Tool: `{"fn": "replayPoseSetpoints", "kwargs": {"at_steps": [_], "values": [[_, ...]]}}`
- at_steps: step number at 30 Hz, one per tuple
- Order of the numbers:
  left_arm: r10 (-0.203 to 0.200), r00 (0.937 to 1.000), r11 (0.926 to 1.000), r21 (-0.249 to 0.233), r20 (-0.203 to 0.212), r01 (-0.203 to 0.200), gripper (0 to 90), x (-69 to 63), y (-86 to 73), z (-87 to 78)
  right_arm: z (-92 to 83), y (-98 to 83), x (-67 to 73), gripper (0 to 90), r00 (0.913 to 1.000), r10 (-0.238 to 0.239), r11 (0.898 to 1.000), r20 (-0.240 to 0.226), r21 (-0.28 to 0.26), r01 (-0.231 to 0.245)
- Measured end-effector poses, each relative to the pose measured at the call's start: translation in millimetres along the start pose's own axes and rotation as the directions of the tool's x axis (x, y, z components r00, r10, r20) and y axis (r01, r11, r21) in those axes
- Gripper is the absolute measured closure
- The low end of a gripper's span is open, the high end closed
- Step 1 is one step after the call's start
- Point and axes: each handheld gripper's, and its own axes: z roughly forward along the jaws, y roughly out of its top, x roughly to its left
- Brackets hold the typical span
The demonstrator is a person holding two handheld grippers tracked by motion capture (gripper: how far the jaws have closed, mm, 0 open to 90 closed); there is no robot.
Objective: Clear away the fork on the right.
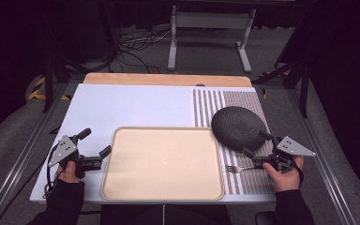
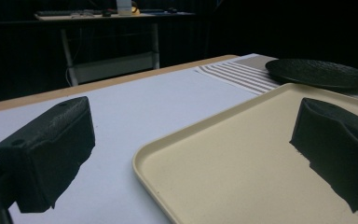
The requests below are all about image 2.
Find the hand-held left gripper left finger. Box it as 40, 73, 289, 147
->
0, 95, 96, 214

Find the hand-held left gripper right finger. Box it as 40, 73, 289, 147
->
289, 97, 358, 217

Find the black round plate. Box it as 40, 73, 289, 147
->
265, 58, 358, 91

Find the beige plastic tray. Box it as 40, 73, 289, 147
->
131, 82, 358, 224

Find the striped placemat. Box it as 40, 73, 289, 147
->
195, 55, 358, 104

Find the white desk with metal legs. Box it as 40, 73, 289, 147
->
33, 11, 197, 87

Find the dark keyboard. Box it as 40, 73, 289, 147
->
35, 9, 76, 18

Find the white box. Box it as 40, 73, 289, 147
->
116, 0, 133, 17

